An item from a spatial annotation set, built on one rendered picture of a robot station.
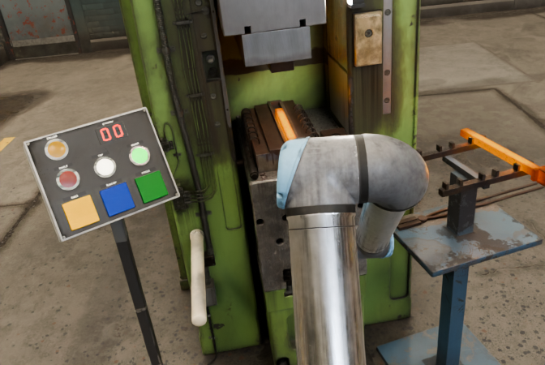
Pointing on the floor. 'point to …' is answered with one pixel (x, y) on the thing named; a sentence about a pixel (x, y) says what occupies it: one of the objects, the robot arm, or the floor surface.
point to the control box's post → (135, 289)
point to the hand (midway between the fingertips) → (295, 147)
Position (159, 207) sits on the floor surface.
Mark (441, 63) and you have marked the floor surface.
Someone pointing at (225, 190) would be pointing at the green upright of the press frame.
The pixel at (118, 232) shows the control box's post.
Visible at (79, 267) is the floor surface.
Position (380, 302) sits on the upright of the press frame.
